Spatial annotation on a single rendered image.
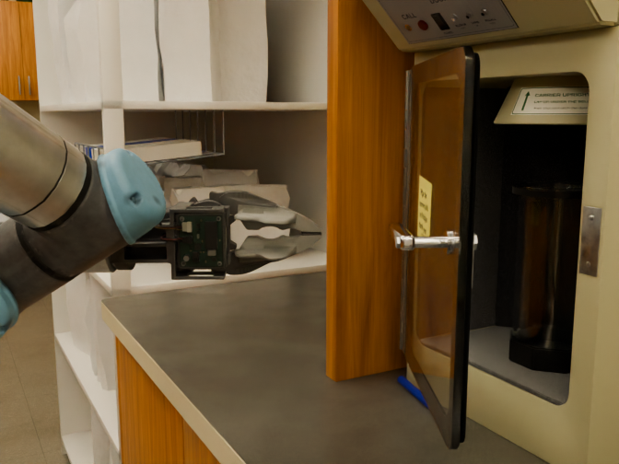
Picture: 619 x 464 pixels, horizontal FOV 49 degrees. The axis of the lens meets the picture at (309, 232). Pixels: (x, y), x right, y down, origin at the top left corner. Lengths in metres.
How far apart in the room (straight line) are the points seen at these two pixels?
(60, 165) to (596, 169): 0.50
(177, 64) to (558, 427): 1.35
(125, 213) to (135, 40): 1.36
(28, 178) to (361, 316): 0.61
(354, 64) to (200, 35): 0.91
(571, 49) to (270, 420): 0.56
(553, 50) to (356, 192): 0.35
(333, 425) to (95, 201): 0.46
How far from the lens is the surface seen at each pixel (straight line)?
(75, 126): 2.73
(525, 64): 0.81
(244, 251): 0.73
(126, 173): 0.58
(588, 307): 0.77
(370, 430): 0.89
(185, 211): 0.68
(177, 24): 1.84
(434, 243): 0.70
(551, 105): 0.82
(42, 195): 0.55
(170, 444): 1.24
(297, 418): 0.92
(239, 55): 1.99
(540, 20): 0.76
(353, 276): 1.00
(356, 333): 1.03
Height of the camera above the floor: 1.33
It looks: 10 degrees down
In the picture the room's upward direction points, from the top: straight up
